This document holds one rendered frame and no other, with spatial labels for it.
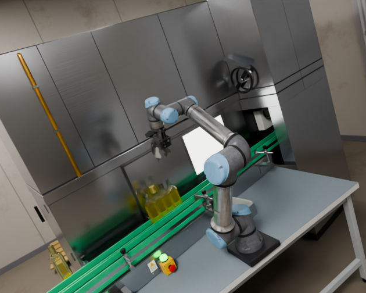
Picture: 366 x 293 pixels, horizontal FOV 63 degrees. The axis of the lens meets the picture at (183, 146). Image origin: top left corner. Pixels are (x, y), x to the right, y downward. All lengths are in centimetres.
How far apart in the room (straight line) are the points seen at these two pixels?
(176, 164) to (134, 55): 78
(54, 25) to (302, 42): 342
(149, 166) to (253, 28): 119
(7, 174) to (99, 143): 299
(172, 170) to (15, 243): 334
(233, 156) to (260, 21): 127
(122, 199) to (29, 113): 73
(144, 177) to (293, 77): 134
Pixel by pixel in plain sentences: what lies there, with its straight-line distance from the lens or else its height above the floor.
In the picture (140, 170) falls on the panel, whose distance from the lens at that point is 193.
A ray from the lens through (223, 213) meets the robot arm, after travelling 138.
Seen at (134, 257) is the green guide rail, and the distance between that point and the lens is 173.
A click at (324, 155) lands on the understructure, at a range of 280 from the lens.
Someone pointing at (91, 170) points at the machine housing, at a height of 139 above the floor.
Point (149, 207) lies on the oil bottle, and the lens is 183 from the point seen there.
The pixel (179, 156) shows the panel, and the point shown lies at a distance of 208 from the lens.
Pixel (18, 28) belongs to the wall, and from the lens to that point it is 481.
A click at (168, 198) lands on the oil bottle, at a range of 189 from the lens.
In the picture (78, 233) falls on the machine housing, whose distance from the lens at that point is 188.
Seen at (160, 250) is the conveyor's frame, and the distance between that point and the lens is 178.
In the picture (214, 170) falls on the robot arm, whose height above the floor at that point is 135.
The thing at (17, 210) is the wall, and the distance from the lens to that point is 483.
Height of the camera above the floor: 178
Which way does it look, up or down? 15 degrees down
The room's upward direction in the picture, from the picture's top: 21 degrees counter-clockwise
